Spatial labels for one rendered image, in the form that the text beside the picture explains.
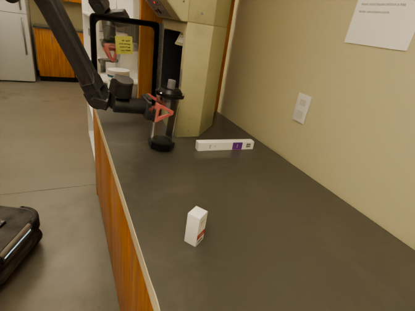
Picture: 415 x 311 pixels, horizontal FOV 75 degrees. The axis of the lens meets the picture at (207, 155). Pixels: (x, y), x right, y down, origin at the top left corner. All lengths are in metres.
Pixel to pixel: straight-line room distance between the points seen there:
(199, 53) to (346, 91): 0.56
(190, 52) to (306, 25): 0.46
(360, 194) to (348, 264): 0.33
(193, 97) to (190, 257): 0.73
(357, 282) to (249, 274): 0.25
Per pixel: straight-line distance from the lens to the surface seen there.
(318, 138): 1.13
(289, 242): 0.76
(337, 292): 0.70
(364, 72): 1.03
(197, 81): 1.18
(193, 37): 1.14
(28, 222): 1.92
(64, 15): 0.96
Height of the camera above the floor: 1.41
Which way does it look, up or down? 26 degrees down
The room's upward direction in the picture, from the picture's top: 9 degrees clockwise
